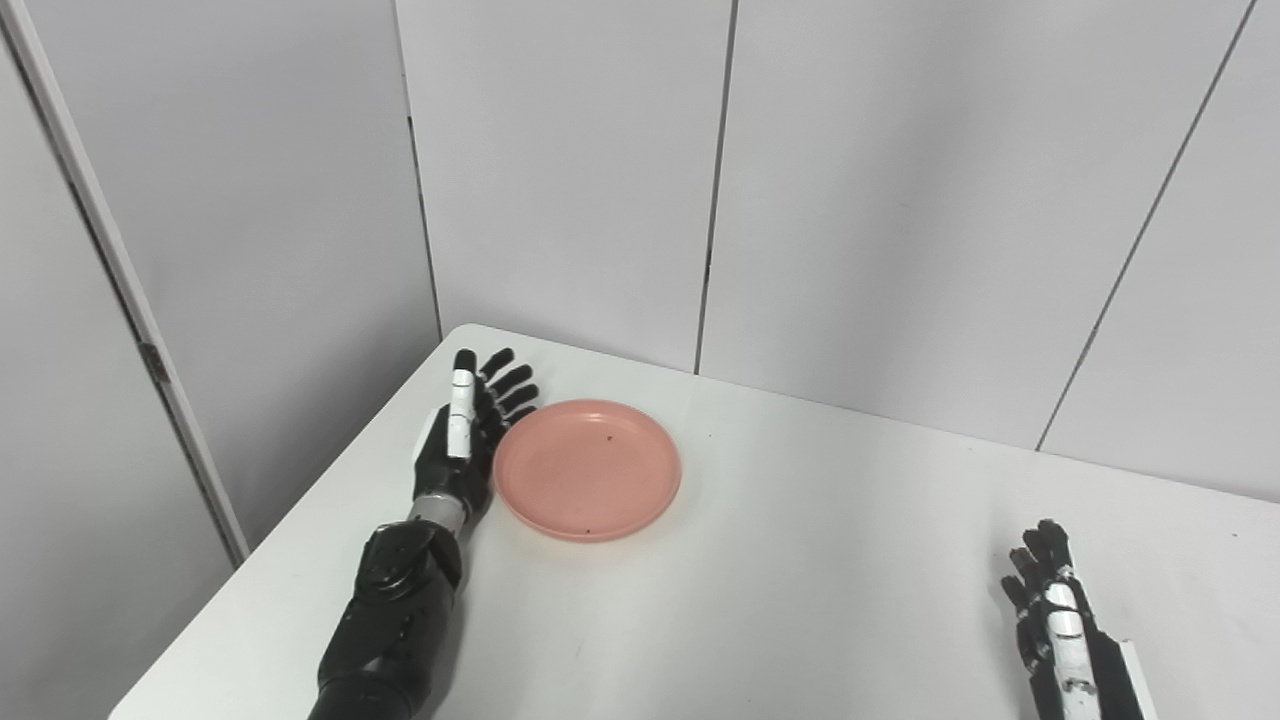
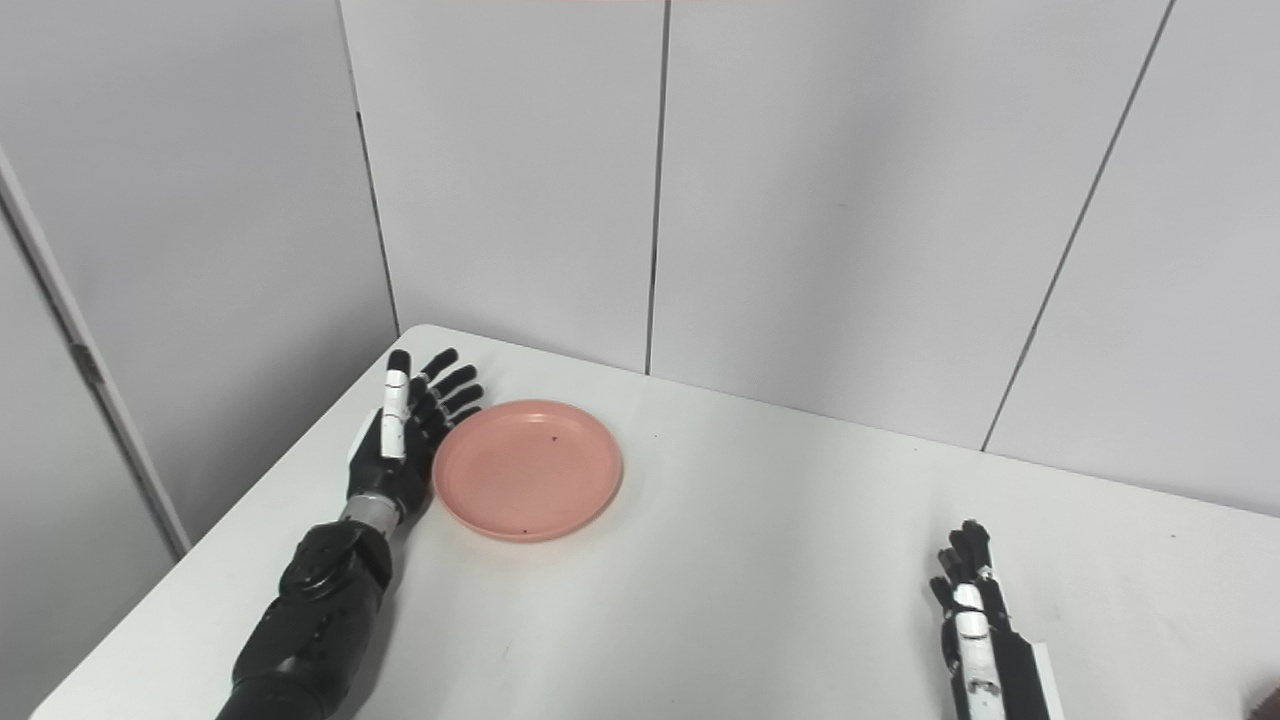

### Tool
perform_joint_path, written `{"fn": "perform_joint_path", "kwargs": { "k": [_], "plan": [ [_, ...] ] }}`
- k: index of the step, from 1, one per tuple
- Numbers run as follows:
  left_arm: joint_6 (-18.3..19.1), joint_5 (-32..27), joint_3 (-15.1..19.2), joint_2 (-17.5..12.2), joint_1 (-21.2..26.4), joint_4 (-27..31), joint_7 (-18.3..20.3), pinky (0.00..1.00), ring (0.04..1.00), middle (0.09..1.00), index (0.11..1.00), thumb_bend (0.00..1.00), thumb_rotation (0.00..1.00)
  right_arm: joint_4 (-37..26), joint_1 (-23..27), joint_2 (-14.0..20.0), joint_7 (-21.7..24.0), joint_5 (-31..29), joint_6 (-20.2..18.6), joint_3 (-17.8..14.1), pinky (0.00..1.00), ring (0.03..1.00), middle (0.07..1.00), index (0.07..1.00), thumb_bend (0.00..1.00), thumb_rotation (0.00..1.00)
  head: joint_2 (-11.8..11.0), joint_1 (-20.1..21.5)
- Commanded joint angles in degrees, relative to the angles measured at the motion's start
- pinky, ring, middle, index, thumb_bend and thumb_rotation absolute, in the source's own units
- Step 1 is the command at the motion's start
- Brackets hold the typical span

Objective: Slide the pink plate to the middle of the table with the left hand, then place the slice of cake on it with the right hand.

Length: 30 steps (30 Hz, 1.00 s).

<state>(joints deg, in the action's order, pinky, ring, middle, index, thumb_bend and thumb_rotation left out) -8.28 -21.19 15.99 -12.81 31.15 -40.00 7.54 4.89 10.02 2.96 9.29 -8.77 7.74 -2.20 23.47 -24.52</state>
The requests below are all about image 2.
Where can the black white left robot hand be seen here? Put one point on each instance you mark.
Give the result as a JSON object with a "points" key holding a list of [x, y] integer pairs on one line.
{"points": [[385, 470]]}

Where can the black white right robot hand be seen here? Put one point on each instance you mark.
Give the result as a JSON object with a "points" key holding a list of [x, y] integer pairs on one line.
{"points": [[1010, 670]]}

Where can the pink round plate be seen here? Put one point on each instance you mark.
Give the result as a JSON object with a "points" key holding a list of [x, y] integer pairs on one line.
{"points": [[527, 470]]}

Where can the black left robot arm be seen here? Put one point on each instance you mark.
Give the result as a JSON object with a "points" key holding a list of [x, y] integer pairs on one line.
{"points": [[310, 620]]}

